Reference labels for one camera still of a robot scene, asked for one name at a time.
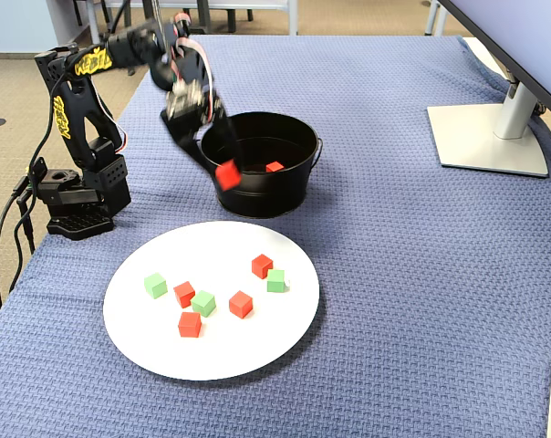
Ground black base cable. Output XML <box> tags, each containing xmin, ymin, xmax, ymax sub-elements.
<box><xmin>1</xmin><ymin>175</ymin><xmax>37</xmax><ymax>296</ymax></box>

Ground white red servo wire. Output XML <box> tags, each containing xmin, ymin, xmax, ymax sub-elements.
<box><xmin>170</xmin><ymin>11</ymin><xmax>218</xmax><ymax>109</ymax></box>
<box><xmin>92</xmin><ymin>89</ymin><xmax>129</xmax><ymax>154</ymax></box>

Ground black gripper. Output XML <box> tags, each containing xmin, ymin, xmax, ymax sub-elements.
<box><xmin>150</xmin><ymin>40</ymin><xmax>240</xmax><ymax>178</ymax></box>

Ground computer monitor screen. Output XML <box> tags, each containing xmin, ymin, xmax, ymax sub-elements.
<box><xmin>437</xmin><ymin>0</ymin><xmax>551</xmax><ymax>125</ymax></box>

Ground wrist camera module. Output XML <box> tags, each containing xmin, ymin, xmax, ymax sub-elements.
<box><xmin>164</xmin><ymin>79</ymin><xmax>204</xmax><ymax>120</ymax></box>

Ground white table with leg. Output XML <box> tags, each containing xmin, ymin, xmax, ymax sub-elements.
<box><xmin>106</xmin><ymin>0</ymin><xmax>299</xmax><ymax>37</ymax></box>

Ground light blue cabinet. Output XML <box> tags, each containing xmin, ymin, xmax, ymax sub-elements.
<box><xmin>0</xmin><ymin>0</ymin><xmax>92</xmax><ymax>56</ymax></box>

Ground blue woven tablecloth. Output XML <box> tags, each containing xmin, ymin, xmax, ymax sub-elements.
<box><xmin>0</xmin><ymin>34</ymin><xmax>551</xmax><ymax>438</ymax></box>

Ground black metal bucket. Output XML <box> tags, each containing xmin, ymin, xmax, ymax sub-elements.
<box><xmin>192</xmin><ymin>111</ymin><xmax>325</xmax><ymax>219</ymax></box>

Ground silver monitor stand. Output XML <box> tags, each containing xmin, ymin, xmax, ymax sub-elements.
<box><xmin>426</xmin><ymin>68</ymin><xmax>550</xmax><ymax>178</ymax></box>

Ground green cube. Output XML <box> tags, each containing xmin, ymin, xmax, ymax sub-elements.
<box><xmin>266</xmin><ymin>268</ymin><xmax>286</xmax><ymax>294</ymax></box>
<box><xmin>143</xmin><ymin>272</ymin><xmax>169</xmax><ymax>300</ymax></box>
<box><xmin>191</xmin><ymin>289</ymin><xmax>217</xmax><ymax>318</ymax></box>

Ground white round plate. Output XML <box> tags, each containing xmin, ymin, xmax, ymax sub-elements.
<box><xmin>102</xmin><ymin>220</ymin><xmax>321</xmax><ymax>382</ymax></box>

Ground white metal table leg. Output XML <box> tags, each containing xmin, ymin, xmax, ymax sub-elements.
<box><xmin>87</xmin><ymin>0</ymin><xmax>104</xmax><ymax>49</ymax></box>
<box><xmin>423</xmin><ymin>0</ymin><xmax>450</xmax><ymax>37</ymax></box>

